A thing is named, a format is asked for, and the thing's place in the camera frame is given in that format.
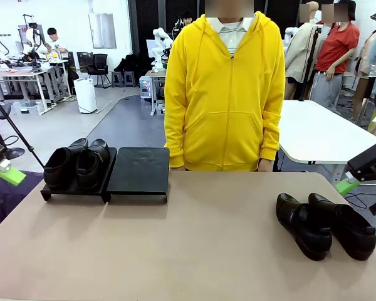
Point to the black leather shoe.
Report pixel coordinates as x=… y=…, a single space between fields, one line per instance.
x=58 y=169
x=354 y=232
x=91 y=169
x=304 y=232

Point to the person's left forearm yellow sleeve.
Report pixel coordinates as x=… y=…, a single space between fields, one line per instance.
x=271 y=135

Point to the person's right forearm yellow sleeve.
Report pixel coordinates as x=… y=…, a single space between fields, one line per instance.
x=175 y=138

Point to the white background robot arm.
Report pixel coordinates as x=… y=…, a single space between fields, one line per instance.
x=0 y=47
x=159 y=47

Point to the black boom stand round base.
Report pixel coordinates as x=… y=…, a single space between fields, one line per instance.
x=29 y=147

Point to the black metal shoe stand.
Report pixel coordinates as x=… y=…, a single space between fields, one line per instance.
x=138 y=172
x=65 y=193

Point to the person's left hand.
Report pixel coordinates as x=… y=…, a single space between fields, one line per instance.
x=264 y=165

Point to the purple cloth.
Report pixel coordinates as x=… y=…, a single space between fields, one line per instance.
x=9 y=197

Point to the clear plastic storage box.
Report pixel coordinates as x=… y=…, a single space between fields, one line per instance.
x=28 y=108

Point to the white table with metal legs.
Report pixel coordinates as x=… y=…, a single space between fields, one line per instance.
x=316 y=135

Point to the white background desk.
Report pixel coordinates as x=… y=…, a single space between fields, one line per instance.
x=18 y=72

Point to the white air purifier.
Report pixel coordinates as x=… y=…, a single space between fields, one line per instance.
x=85 y=97

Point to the mannequin with bucket hat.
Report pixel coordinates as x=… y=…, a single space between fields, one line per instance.
x=368 y=53

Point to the mannequin in red t-shirt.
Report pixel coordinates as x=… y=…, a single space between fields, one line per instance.
x=336 y=47

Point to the black tripod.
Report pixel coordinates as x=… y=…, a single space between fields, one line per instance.
x=311 y=56

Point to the white red background robot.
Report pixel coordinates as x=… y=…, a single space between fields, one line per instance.
x=29 y=34

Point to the seated person white t-shirt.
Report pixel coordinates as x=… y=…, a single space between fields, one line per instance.
x=57 y=45

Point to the mannequin in beige coat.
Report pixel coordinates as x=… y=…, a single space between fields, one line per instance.
x=300 y=56

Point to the black office chair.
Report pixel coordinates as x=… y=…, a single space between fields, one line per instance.
x=99 y=62

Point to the grey plastic stool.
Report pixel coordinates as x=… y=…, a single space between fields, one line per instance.
x=129 y=78
x=117 y=78

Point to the black bag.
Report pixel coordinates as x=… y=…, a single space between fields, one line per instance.
x=127 y=64

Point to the computer tower with lights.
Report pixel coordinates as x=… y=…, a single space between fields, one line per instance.
x=145 y=87

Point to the person in yellow hoodie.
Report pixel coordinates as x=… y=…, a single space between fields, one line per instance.
x=222 y=94

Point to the small background workbench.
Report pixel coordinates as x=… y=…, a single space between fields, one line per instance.
x=153 y=73

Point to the background person in black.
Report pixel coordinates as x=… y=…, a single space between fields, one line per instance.
x=187 y=19

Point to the white wall panel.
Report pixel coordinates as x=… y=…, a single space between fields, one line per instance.
x=102 y=31

